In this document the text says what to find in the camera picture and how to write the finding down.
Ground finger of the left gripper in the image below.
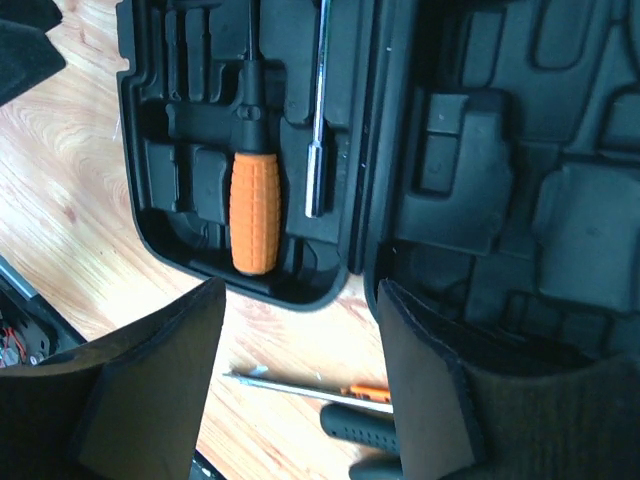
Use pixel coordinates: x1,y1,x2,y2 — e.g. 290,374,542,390
1,0,66,105

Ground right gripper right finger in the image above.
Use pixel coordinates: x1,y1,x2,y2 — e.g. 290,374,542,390
377,280,639,479

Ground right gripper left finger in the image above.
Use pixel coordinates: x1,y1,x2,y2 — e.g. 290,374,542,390
1,278,226,479

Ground orange-handled screwdriver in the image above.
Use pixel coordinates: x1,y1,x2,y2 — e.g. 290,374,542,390
230,1,281,275

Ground black plastic tool case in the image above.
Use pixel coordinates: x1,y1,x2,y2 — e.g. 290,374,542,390
116,1,639,359

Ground black-handled screwdriver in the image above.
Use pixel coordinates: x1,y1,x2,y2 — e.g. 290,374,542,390
305,0,332,218

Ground orange-black pliers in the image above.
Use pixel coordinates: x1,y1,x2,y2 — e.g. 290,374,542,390
348,456,404,480

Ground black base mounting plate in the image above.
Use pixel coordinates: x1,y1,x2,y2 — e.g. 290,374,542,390
0,257,86,368

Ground silver metal file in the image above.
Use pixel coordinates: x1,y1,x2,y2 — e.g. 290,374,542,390
223,371,393,414

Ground claw hammer black handle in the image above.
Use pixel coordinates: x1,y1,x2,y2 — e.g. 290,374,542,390
320,403,400,455

